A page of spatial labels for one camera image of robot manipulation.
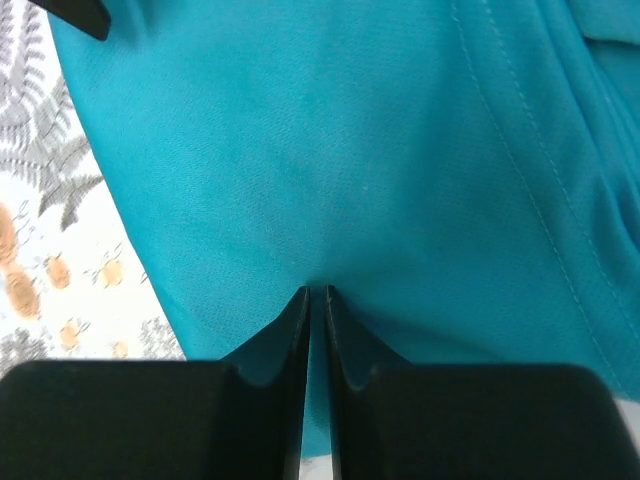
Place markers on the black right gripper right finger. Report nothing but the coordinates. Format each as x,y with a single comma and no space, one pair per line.
394,419

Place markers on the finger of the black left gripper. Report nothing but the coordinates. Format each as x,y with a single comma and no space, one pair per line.
89,16

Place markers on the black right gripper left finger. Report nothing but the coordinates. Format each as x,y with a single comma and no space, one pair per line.
239,417

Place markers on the teal t shirt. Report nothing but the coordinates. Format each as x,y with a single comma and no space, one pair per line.
465,173

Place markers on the floral patterned table mat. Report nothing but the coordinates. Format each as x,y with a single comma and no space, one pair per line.
72,286

